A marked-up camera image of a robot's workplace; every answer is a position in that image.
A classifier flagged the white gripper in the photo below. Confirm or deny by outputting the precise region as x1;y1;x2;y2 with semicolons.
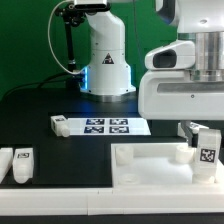
138;70;224;147

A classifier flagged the white square table top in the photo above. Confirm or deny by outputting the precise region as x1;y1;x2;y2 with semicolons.
110;142;224;188

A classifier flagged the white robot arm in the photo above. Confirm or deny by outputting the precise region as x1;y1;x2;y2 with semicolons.
74;0;224;123

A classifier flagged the white tag sheet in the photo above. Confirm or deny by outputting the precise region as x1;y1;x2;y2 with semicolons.
68;118;151;136

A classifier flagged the white block left edge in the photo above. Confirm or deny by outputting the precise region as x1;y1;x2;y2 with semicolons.
0;148;13;183

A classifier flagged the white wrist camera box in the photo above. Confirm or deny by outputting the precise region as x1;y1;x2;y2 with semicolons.
145;40;196;70

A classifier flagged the black cable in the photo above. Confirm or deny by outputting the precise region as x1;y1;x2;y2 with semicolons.
1;71;73;100

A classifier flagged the black camera stand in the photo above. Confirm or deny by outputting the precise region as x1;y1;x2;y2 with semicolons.
55;3;85;91

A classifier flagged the white front rail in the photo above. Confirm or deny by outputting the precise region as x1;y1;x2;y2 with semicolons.
0;185;224;216

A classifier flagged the white cable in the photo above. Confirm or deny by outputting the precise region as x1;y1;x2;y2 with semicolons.
47;0;86;75

